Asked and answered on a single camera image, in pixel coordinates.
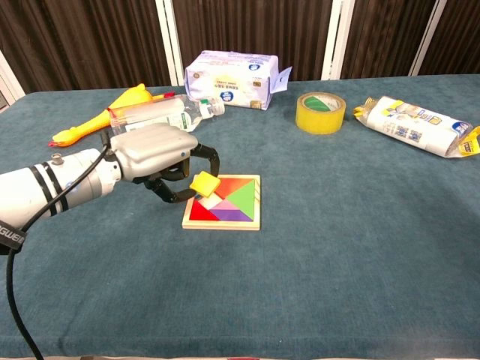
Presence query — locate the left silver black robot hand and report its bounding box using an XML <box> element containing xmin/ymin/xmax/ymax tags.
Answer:
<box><xmin>100</xmin><ymin>122</ymin><xmax>221</xmax><ymax>204</ymax></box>

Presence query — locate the small yellow cube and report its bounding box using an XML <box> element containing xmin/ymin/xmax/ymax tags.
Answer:
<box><xmin>189</xmin><ymin>170</ymin><xmax>221</xmax><ymax>199</ymax></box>

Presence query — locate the red triangle tangram piece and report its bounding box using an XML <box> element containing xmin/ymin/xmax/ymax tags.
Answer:
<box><xmin>188</xmin><ymin>201</ymin><xmax>222</xmax><ymax>223</ymax></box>

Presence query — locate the orange triangle tangram piece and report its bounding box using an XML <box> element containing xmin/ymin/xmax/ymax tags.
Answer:
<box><xmin>213</xmin><ymin>178</ymin><xmax>256</xmax><ymax>200</ymax></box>

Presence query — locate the pink triangle tangram piece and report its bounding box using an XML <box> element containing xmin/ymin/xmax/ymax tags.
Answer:
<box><xmin>211</xmin><ymin>198</ymin><xmax>239</xmax><ymax>212</ymax></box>

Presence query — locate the purple parallelogram tangram piece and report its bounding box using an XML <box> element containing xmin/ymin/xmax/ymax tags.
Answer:
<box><xmin>208</xmin><ymin>208</ymin><xmax>251</xmax><ymax>223</ymax></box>

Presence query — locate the wooden tangram puzzle tray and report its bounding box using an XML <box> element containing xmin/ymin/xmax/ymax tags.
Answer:
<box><xmin>181</xmin><ymin>174</ymin><xmax>263</xmax><ymax>232</ymax></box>

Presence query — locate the green triangle tangram piece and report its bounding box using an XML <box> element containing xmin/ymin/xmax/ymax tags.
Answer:
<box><xmin>226</xmin><ymin>179</ymin><xmax>258</xmax><ymax>223</ymax></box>

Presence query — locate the clear plastic water bottle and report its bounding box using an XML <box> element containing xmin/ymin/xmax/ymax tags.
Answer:
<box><xmin>108</xmin><ymin>94</ymin><xmax>226</xmax><ymax>137</ymax></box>

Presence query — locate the yellow rubber chicken toy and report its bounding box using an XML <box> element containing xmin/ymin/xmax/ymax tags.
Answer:
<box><xmin>47</xmin><ymin>82</ymin><xmax>176</xmax><ymax>148</ymax></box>

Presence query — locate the white blue tissue pack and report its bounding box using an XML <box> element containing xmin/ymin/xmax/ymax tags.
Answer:
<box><xmin>183</xmin><ymin>50</ymin><xmax>293</xmax><ymax>112</ymax></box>

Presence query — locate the dark pleated partition panel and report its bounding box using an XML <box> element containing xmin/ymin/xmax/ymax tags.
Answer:
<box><xmin>340</xmin><ymin>0</ymin><xmax>438</xmax><ymax>80</ymax></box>
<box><xmin>418</xmin><ymin>0</ymin><xmax>480</xmax><ymax>76</ymax></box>
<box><xmin>0</xmin><ymin>0</ymin><xmax>172</xmax><ymax>95</ymax></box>
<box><xmin>171</xmin><ymin>0</ymin><xmax>335</xmax><ymax>82</ymax></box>

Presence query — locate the yellow packing tape roll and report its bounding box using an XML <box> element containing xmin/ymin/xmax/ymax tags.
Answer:
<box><xmin>295</xmin><ymin>91</ymin><xmax>347</xmax><ymax>135</ymax></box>

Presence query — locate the teal table cloth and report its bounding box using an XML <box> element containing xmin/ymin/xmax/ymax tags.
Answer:
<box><xmin>0</xmin><ymin>73</ymin><xmax>480</xmax><ymax>359</ymax></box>

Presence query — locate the white yellow snack package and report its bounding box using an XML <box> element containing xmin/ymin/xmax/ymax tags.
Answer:
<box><xmin>352</xmin><ymin>95</ymin><xmax>480</xmax><ymax>161</ymax></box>

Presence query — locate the white slotted metal rail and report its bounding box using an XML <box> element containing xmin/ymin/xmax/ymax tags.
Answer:
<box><xmin>155</xmin><ymin>0</ymin><xmax>185</xmax><ymax>86</ymax></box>
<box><xmin>321</xmin><ymin>0</ymin><xmax>356</xmax><ymax>80</ymax></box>
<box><xmin>0</xmin><ymin>48</ymin><xmax>26</xmax><ymax>110</ymax></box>
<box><xmin>408</xmin><ymin>0</ymin><xmax>447</xmax><ymax>77</ymax></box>

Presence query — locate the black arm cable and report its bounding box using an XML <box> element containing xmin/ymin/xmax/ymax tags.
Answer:
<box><xmin>5</xmin><ymin>130</ymin><xmax>113</xmax><ymax>360</ymax></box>

